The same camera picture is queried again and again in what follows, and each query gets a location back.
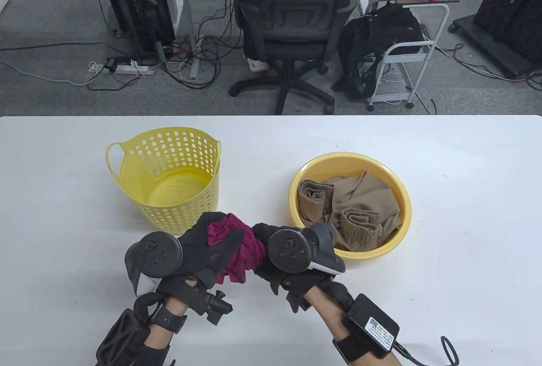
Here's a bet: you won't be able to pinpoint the person's left hand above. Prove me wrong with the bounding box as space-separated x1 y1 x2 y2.
155 212 246 316

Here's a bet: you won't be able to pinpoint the black backpack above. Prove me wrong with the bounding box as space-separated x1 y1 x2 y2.
332 2 424 100

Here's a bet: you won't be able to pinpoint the grey metal desk leg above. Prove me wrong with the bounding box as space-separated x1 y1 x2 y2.
176 0 202 80

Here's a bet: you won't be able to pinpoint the black cabinet on casters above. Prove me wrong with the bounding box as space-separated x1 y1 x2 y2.
449 0 542 79

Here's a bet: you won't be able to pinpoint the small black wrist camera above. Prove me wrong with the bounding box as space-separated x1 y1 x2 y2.
207 291 233 326

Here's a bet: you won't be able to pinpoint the black handheld controller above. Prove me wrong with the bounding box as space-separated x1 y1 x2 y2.
267 224 347 275
124 232 183 297

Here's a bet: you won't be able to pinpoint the tangle of black cables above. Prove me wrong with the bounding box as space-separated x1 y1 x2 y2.
161 6 240 90

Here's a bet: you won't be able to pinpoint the maroon shorts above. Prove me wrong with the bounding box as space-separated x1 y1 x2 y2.
207 213 267 285

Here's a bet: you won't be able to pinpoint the person's right hand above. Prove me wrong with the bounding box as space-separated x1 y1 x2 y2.
252 223 354 313

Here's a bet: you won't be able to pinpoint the black computer tower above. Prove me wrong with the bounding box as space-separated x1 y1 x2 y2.
95 0 176 57

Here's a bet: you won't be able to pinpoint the yellow perforated plastic basket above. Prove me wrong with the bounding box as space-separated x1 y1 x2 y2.
105 127 222 232

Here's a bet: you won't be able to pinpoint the yellow round plastic basin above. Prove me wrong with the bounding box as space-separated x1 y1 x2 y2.
289 152 412 261

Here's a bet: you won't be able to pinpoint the black wrist device cable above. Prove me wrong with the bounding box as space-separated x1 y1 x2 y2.
394 335 460 366

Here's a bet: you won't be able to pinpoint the white power strip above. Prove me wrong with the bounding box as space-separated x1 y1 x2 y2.
111 64 155 75

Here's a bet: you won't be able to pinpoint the tan shorts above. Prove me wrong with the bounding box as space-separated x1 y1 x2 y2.
298 171 403 253

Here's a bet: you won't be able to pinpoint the black mesh office chair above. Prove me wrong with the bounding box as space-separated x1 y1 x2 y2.
229 0 369 115

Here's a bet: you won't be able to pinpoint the black box wrist device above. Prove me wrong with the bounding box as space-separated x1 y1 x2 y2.
342 294 400 359

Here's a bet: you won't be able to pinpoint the person's left forearm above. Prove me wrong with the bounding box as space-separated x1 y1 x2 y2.
144 297 190 352

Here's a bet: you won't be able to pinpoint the black lattice forearm brace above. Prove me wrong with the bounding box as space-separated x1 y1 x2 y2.
95 308 152 366

